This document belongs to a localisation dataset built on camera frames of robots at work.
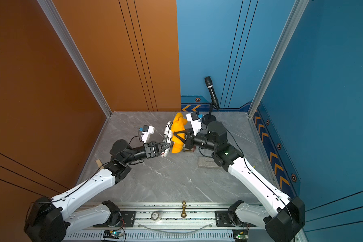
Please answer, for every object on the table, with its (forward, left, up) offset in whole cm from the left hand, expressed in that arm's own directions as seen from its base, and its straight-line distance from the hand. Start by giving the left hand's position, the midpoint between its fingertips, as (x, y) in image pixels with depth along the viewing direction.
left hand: (170, 147), depth 64 cm
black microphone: (+50, -21, -2) cm, 54 cm away
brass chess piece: (-20, -6, -30) cm, 36 cm away
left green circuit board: (-28, +29, -33) cm, 52 cm away
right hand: (+5, -2, +3) cm, 6 cm away
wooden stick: (+6, +47, -31) cm, 56 cm away
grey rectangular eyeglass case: (+7, -19, -28) cm, 35 cm away
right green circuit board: (-28, -33, -33) cm, 55 cm away
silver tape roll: (-21, +8, -26) cm, 34 cm away
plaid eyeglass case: (+16, -10, -29) cm, 35 cm away
